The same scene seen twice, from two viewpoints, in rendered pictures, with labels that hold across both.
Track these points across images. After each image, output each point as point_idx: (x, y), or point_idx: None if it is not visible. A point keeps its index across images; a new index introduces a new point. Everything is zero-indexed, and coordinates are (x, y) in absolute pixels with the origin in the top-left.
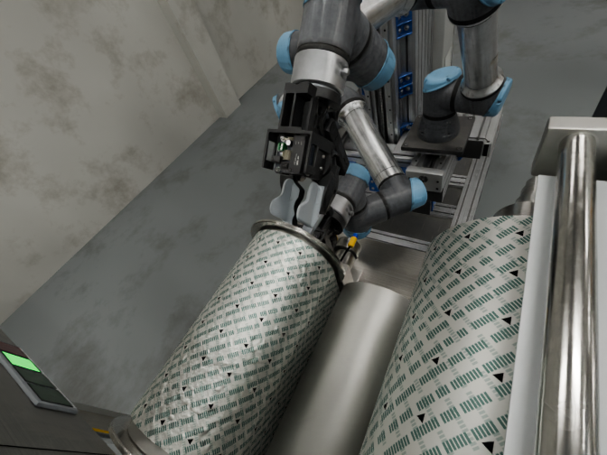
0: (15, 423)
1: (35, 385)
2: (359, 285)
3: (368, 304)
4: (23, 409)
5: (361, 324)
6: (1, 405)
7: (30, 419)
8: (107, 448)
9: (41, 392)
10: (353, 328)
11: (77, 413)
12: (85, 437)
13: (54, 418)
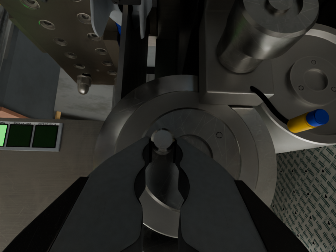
0: (82, 173)
1: (33, 142)
2: (294, 139)
3: (300, 148)
4: (65, 161)
5: (286, 151)
6: (64, 174)
7: (75, 162)
8: (101, 124)
9: (44, 143)
10: (276, 151)
11: (62, 121)
12: (90, 133)
13: (71, 144)
